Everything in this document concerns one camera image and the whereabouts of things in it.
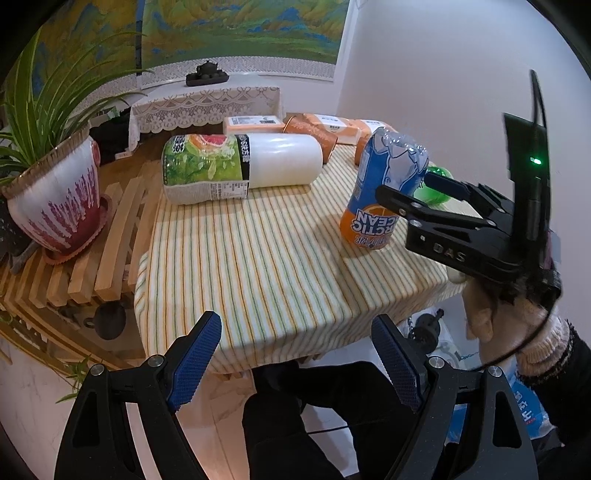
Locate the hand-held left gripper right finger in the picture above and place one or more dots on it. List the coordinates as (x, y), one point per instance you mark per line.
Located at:
(398, 364)

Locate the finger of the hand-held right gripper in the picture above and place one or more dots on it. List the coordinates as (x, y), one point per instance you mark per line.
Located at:
(445, 184)
(415, 210)

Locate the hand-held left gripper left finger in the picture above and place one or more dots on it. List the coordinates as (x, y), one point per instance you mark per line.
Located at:
(194, 364)

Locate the orange blue labelled plastic bottle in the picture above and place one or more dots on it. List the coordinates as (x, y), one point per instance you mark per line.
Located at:
(369, 184)

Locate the person's right forearm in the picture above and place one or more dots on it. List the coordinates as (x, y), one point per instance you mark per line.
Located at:
(568, 383)

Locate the person's right hand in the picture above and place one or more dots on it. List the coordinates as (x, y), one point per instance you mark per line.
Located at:
(503, 323)

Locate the green plastic bottle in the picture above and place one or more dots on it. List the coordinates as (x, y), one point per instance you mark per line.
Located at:
(429, 197)

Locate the dark metal fixture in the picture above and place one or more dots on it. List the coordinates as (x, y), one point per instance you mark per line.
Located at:
(425, 330)

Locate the orange white tissue pack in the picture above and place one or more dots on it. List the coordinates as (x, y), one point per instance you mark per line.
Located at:
(369, 127)
(346, 127)

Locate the person's black trousers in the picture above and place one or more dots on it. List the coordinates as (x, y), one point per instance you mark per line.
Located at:
(295, 424)

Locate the small green plant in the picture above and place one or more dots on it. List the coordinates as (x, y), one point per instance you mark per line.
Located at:
(76, 374)

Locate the striped yellow tablecloth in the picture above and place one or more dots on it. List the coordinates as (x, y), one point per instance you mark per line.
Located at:
(258, 258)

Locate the orange snack packets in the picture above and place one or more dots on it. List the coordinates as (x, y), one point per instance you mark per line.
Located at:
(311, 134)

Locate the blue label water bottle pack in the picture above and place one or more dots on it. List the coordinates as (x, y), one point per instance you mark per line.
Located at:
(526, 410)

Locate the large white green-label bottle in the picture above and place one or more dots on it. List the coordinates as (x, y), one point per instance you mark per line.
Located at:
(277, 161)

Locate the wooden slatted table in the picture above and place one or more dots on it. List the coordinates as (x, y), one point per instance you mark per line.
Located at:
(115, 226)

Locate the pink pot saucer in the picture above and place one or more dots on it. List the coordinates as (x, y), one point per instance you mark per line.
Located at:
(90, 240)

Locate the pale orange tissue pack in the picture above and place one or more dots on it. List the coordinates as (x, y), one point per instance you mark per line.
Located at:
(251, 124)

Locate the white purple woven flowerpot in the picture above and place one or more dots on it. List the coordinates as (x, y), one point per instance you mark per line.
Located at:
(55, 194)

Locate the white lace cloth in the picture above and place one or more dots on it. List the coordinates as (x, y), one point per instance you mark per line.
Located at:
(203, 104)

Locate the dark tea tray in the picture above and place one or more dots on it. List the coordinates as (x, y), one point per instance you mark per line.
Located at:
(207, 80)

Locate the black bag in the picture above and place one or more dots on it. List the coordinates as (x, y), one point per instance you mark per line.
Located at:
(111, 134)

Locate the dark teapot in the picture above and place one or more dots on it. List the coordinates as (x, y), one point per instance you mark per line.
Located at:
(207, 68)

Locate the green spider plant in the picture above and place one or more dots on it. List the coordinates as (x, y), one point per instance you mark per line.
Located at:
(41, 106)

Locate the landscape wall painting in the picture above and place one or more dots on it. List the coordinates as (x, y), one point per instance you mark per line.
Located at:
(240, 32)

